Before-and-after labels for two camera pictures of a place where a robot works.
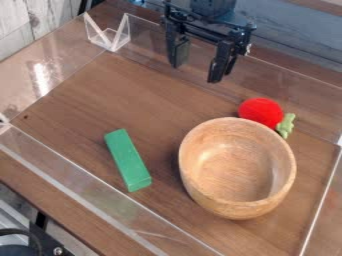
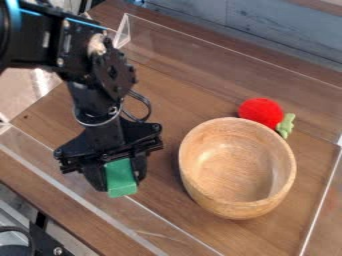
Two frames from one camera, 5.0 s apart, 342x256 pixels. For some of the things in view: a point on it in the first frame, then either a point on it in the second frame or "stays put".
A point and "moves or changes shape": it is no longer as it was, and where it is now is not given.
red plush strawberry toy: (263, 110) stays put
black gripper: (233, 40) -> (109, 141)
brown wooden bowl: (236, 166) stays put
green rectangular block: (128, 159) moves or changes shape
